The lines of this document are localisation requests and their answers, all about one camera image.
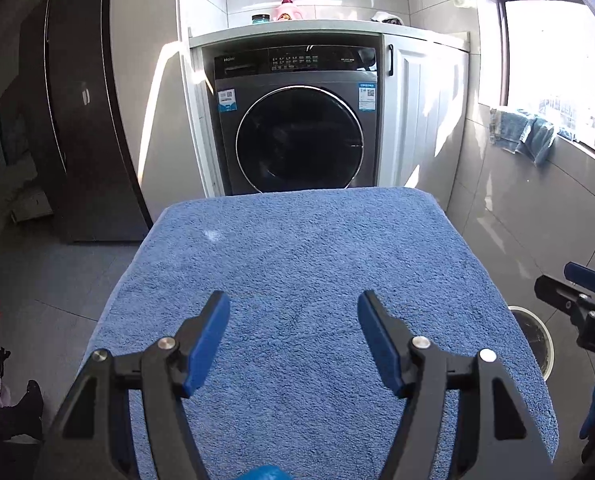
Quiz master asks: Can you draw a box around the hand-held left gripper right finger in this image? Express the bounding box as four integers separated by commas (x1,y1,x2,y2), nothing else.
357,290,553,480

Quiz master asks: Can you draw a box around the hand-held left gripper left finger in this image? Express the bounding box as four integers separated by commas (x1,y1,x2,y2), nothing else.
34,290,231,480

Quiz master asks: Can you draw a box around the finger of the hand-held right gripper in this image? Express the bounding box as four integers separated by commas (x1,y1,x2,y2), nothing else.
564,262,595,297
534,274,595,323

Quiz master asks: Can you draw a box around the white round waste bin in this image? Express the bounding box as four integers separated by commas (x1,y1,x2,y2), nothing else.
508,306,556,369

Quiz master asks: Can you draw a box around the blue towel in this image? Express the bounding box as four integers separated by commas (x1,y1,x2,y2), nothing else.
80,186,561,480

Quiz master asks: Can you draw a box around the hanging blue denim cloth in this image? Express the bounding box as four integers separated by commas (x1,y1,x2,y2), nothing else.
489,107,559,167

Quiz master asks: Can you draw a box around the black shoe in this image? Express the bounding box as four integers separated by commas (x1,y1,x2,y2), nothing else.
10,380,44,441

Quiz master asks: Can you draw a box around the window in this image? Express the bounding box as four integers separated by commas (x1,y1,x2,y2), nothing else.
492,0,595,162

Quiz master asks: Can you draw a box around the small grey box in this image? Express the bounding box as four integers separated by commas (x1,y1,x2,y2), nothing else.
10,187,53,222

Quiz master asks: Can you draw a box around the dark grey washing machine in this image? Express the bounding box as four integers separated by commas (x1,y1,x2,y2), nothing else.
212,46,379,196

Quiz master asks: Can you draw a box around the white cabinet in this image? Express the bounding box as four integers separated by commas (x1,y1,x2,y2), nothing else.
187,17,471,199

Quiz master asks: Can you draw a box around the dark refrigerator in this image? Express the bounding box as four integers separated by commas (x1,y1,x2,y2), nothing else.
44,0,153,244

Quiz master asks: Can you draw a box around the pink detergent bottle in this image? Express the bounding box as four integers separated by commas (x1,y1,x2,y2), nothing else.
276,0,312,22

